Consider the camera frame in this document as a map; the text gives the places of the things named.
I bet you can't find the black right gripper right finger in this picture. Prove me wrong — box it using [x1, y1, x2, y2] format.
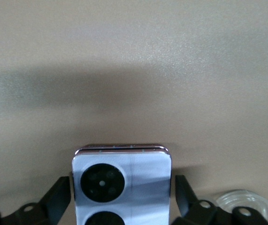
[171, 174, 268, 225]

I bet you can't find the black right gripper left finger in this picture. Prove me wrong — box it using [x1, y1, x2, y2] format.
[0, 175, 76, 225]

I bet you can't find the lilac folding phone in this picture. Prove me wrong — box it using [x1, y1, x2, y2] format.
[71, 143, 173, 225]

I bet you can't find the clear glass cup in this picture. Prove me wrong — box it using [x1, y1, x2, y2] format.
[214, 189, 268, 225]

